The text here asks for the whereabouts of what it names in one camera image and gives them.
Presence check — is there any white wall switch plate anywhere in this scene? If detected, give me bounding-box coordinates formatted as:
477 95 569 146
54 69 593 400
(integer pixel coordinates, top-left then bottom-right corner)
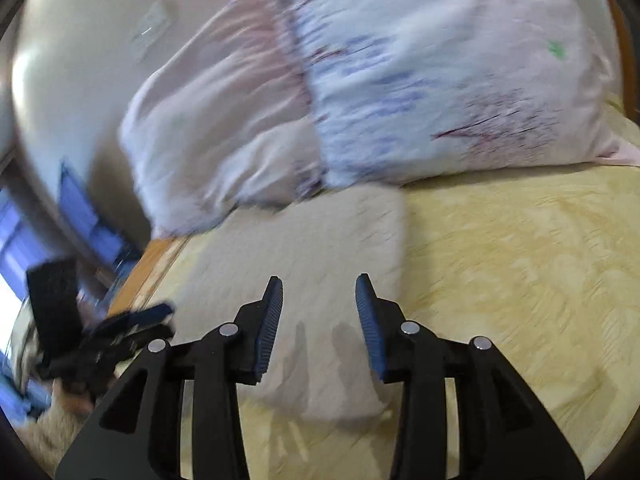
129 0 175 62

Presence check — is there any wooden headboard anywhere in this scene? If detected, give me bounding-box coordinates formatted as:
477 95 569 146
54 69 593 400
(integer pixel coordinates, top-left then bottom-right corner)
606 0 639 122

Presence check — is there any beige cable-knit sweater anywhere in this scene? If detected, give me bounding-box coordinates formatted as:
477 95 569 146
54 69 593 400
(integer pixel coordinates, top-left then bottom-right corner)
154 185 406 422

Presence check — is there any floral pillow with tree print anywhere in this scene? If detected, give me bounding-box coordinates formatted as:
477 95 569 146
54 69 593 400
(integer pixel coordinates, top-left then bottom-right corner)
272 0 639 188

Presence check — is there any pink floral pillow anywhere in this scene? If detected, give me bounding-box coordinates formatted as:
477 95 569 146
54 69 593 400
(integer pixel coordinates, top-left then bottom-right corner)
119 0 322 237

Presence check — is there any blue window curtain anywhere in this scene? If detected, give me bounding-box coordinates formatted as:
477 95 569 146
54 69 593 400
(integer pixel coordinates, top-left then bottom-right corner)
0 159 141 421

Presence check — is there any person's left hand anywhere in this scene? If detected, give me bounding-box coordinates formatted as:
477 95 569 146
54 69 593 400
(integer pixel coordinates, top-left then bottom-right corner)
52 379 94 418

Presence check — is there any yellow patterned bedspread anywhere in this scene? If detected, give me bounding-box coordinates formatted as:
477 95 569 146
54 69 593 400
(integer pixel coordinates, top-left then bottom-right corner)
112 165 639 479

